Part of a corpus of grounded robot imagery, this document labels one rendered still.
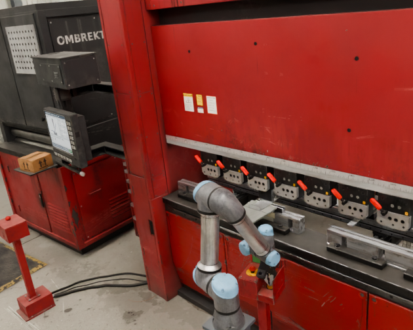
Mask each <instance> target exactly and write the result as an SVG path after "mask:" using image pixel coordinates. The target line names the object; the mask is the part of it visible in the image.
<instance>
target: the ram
mask: <svg viewBox="0 0 413 330"><path fill-rule="evenodd" d="M151 36H152V41H153V49H154V55H155V63H156V68H157V78H158V83H159V91H160V97H161V106H162V111H163V120H164V125H165V134H166V135H168V136H174V137H178V138H184V139H189V140H193V141H199V142H202V143H208V144H211V145H217V146H221V147H227V148H230V149H236V150H240V151H245V152H249V153H254V154H258V155H264V156H270V157H273V158H279V159H283V160H288V161H292V162H297V163H301V164H307V165H310V166H316V167H320V168H326V169H329V170H335V171H339V172H344V173H348V174H353V175H359V176H363V177H369V178H372V179H378V180H382V181H387V182H391V183H396V184H400V185H406V186H409V187H413V8H405V9H387V10H368V11H358V12H339V13H330V14H310V15H301V16H282V17H272V18H253V19H243V20H224V21H215V22H195V23H186V24H167V25H158V26H151ZM183 93H185V94H192V97H193V108H194V112H193V111H186V110H185V105H184V94H183ZM196 94H198V95H202V101H203V105H197V96H196ZM206 96H216V105H217V112H218V114H217V115H214V114H209V113H208V111H207V99H206ZM197 107H203V113H199V112H198V108H197ZM167 143H170V144H174V145H179V146H182V147H187V148H191V149H196V150H199V151H204V152H208V153H213V154H216V155H222V156H227V157H230V158H235V159H239V160H244V161H247V162H252V163H256V164H261V165H264V166H269V167H272V168H278V169H281V170H286V171H290V172H295V173H298V174H304V175H308V176H312V177H317V178H321V179H325V180H329V181H334V182H337V183H343V184H346V185H351V186H354V187H360V188H363V189H368V190H371V191H377V192H380V193H385V194H390V195H394V196H399V197H403V198H407V199H411V200H413V194H411V193H408V192H402V191H397V190H393V189H388V188H385V187H379V186H375V185H370V184H367V183H361V182H358V181H353V180H349V179H344V178H340V177H335V176H331V175H326V174H320V173H317V172H312V171H308V170H303V169H299V168H294V167H290V166H285V165H282V164H276V163H272V162H267V161H264V160H258V159H255V158H249V157H246V156H241V155H235V154H231V153H227V152H223V151H217V150H214V149H209V148H205V147H200V146H196V145H191V144H187V143H182V142H179V141H173V140H169V139H167Z"/></svg>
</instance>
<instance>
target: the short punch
mask: <svg viewBox="0 0 413 330"><path fill-rule="evenodd" d="M258 195H259V198H260V200H261V201H263V202H267V203H270V204H273V201H274V194H273V189H272V190H271V191H266V192H264V191H260V190H258Z"/></svg>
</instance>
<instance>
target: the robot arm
mask: <svg viewBox="0 0 413 330"><path fill-rule="evenodd" d="M193 198H194V200H195V201H196V203H197V211H198V213H199V214H200V215H201V260H200V261H199V262H198V263H197V265H196V268H194V270H193V279H194V281H195V283H196V284H197V285H198V286H199V287H200V288H201V289H202V290H203V291H204V292H206V293H207V294H208V295H209V296H210V297H211V298H213V300H214V308H215V309H214V314H213V317H212V324H213V327H214V328H215V330H241V329H242V328H243V326H244V325H245V315H244V314H243V311H242V310H241V307H240V302H239V285H238V283H237V279H236V278H235V277H234V276H233V275H231V274H228V273H227V274H226V273H222V264H221V262H219V260H218V259H219V228H220V216H221V217H223V218H224V219H225V220H226V221H227V222H228V223H229V224H230V225H233V226H234V227H235V228H236V230H237V231H238V232H239V234H240V235H241V236H242V237H243V238H244V240H243V241H242V242H240V243H239V249H240V251H241V253H242V254H243V255H244V256H247V255H250V254H252V255H253V256H255V257H257V258H258V259H259V260H261V262H260V265H259V267H258V271H257V273H256V276H257V277H258V278H260V279H263V280H265V282H266V283H267V284H268V285H269V286H272V281H273V279H274V278H275V277H276V275H277V272H276V270H275V269H276V268H278V267H279V264H278V263H279V261H280V258H281V257H280V254H279V253H278V252H277V251H275V242H274V233H273V227H272V226H271V225H268V224H263V225H260V226H259V227H258V229H257V228H256V227H255V225H254V224H253V222H252V221H251V220H250V219H249V218H248V216H247V215H246V210H245V208H244V207H243V206H242V204H241V203H240V202H239V201H238V199H237V198H236V197H235V195H234V194H233V193H232V192H231V191H230V190H228V189H226V188H224V187H222V186H220V185H218V184H216V183H215V182H213V181H202V182H200V183H199V184H198V186H196V187H195V189H194V192H193ZM269 279H270V280H269Z"/></svg>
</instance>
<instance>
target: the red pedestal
mask: <svg viewBox="0 0 413 330"><path fill-rule="evenodd" d="M28 235H30V232H29V228H28V224H27V222H26V220H25V219H23V218H21V217H20V216H19V215H17V214H14V215H11V216H6V217H5V218H4V219H1V220H0V237H2V239H4V240H5V241H6V242H8V243H9V244H10V243H12V244H13V246H14V250H15V253H16V257H17V259H18V264H19V266H20V270H21V273H22V277H23V280H24V283H25V287H26V290H27V293H26V294H24V295H22V296H20V297H18V298H17V301H18V305H19V309H18V310H17V311H16V312H17V313H18V314H19V315H20V316H21V317H22V318H23V319H24V320H25V321H30V320H31V319H33V318H35V317H36V316H38V315H40V314H42V313H43V312H46V311H47V310H49V309H51V308H52V307H54V306H56V304H55V303H54V299H53V296H52V293H51V292H50V291H49V290H48V289H47V288H46V287H45V286H43V285H41V286H39V287H37V288H34V285H33V281H32V278H31V274H30V270H29V268H28V264H27V261H26V257H25V254H24V250H23V247H22V243H21V240H20V239H21V238H23V237H26V236H28Z"/></svg>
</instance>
